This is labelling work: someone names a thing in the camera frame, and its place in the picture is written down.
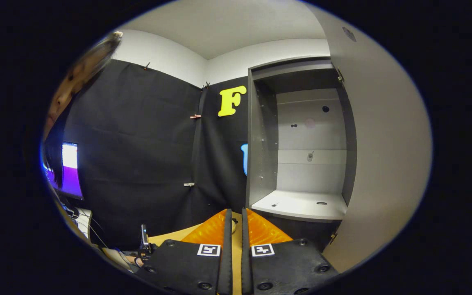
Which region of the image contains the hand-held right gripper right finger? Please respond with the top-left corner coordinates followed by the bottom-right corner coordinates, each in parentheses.
top-left (241, 207), bottom-right (340, 295)

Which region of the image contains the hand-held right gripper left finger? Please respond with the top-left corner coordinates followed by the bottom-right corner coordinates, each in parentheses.
top-left (136, 208), bottom-right (233, 295)

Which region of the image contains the grey cabinet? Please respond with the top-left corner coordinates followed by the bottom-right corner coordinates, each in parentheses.
top-left (245, 55), bottom-right (358, 251)

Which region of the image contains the beige cabinet door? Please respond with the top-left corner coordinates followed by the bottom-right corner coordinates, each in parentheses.
top-left (304, 0), bottom-right (433, 274)

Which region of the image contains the white desk box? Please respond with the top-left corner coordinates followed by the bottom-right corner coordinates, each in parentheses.
top-left (72, 207), bottom-right (93, 240)

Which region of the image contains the computer monitor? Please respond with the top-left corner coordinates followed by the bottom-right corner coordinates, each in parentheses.
top-left (41, 141), bottom-right (84, 200)

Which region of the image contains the black backdrop cloth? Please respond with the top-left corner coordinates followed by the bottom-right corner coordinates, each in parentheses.
top-left (43, 59), bottom-right (250, 250)

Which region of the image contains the thin white cable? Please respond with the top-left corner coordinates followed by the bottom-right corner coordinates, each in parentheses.
top-left (74, 211), bottom-right (111, 250)

